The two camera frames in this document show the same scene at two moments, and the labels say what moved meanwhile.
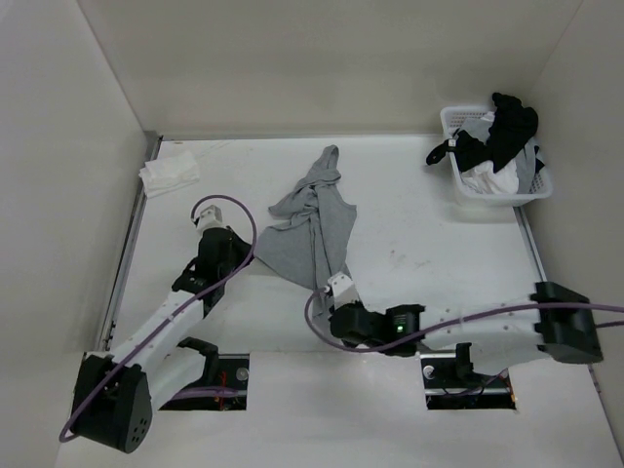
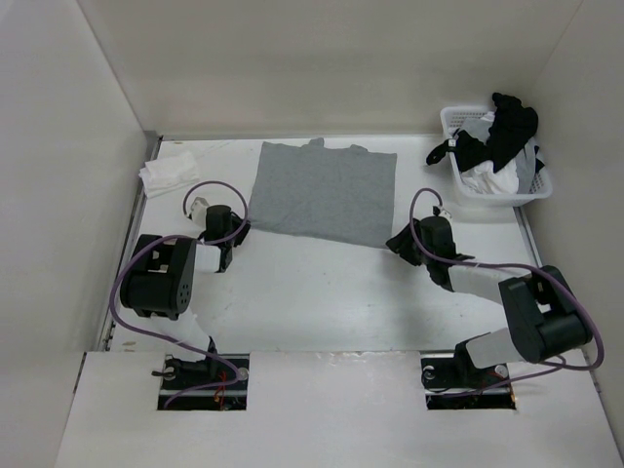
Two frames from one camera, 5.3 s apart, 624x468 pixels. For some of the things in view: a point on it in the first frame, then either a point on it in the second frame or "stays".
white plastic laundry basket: [453, 117] stays
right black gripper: [350, 341] -> [401, 244]
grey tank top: [313, 247] -> [314, 189]
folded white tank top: [170, 173] stays
